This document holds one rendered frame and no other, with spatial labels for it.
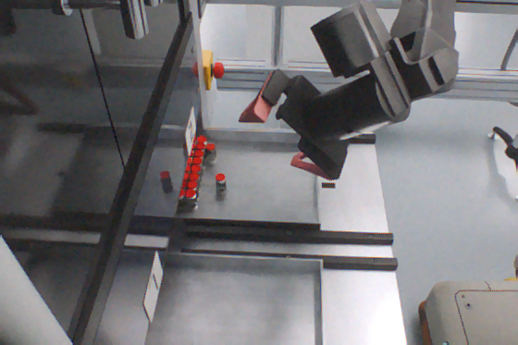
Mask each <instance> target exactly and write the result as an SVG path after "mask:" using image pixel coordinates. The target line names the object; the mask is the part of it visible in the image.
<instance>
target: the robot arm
mask: <svg viewBox="0 0 518 345"><path fill-rule="evenodd" d="M455 7H456V0H401V6H400V9H399V12H398V14H397V17H396V19H395V20H394V21H393V23H392V26H391V27H390V30H389V31H388V29H387V27H386V26H385V25H384V23H383V21H382V19H381V17H380V15H379V13H378V12H377V10H376V8H375V6H374V5H373V3H372V2H371V1H368V0H363V1H362V2H361V1H360V2H357V3H354V4H353V5H351V6H346V7H344V8H342V9H341V10H340V11H338V12H337V13H334V14H332V15H330V16H329V17H327V18H325V19H321V20H320V21H319V22H317V23H315V25H313V26H312V27H310V29H311V31H312V33H313V36H314V38H315V40H316V42H317V44H318V45H319V47H320V49H321V52H322V54H323V57H324V59H325V60H326V62H327V64H328V66H329V68H330V70H331V72H332V73H333V75H334V78H336V77H338V76H341V75H343V77H344V79H347V78H350V77H352V76H353V75H358V74H360V73H362V72H364V71H366V70H368V69H369V73H370V74H368V75H366V76H362V77H361V78H358V79H356V80H353V81H351V82H349V83H344V84H342V85H340V86H339V87H336V88H335V89H333V90H330V91H328V92H323V93H321V92H320V91H318V90H317V89H316V87H315V86H314V85H313V84H312V83H311V82H310V81H308V80H307V79H306V78H305V77H304V76H303V75H297V76H295V77H294V78H292V79H290V78H289V77H288V76H287V75H286V74H285V73H284V71H281V70H280V69H276V70H274V71H271V72H270V74H269V75H268V77H267V79H266V80H265V82H264V85H263V87H262V89H261V91H259V93H258V94H257V95H256V97H255V98H254V99H253V101H252V102H251V103H250V104H249V105H248V106H247V107H246V108H245V109H244V111H243V112H242V113H241V115H240V118H239V122H258V123H264V122H266V120H267V118H268V116H269V114H270V112H271V110H272V108H273V106H275V105H276V104H277V102H278V100H279V98H280V96H281V94H282V92H284V93H285V95H286V96H287V97H286V99H285V102H284V104H282V105H279V107H278V109H277V112H276V113H275V118H276V120H280V119H282V120H283V121H284V122H286V123H287V124H288V125H289V126H290V127H291V128H292V129H294V130H295V131H296V133H298V134H299V135H301V138H300V141H299V143H298V149H299V150H300V152H299V153H298V154H296V155H294V156H293V157H292V160H291V162H290V165H291V166H296V167H297V168H300V169H303V170H306V171H307V172H309V173H312V174H314V175H316V176H319V177H321V178H324V179H326V180H329V181H332V180H336V179H339V177H340V175H341V172H342V169H343V167H344V165H345V159H346V156H347V154H348V151H347V148H348V145H349V143H350V140H351V137H353V136H355V135H358V134H364V133H366V132H369V131H372V130H375V129H381V128H383V127H386V126H388V125H394V124H397V123H400V122H402V121H404V120H405V119H406V118H407V117H408V116H409V115H410V113H411V108H412V102H414V101H418V100H420V99H423V98H428V97H432V96H434V95H438V94H440V93H443V92H449V91H450V90H451V89H452V87H453V85H454V83H455V81H456V76H457V75H458V70H459V64H458V61H459V56H460V52H458V51H457V50H456V49H455V40H456V36H457V32H456V30H455V20H454V19H455ZM389 32H390V33H389ZM306 157H308V158H309V159H310V160H311V161H312V162H313V163H314V164H311V163H307V162H304V161H302V160H303V159H304V158H306Z"/></svg>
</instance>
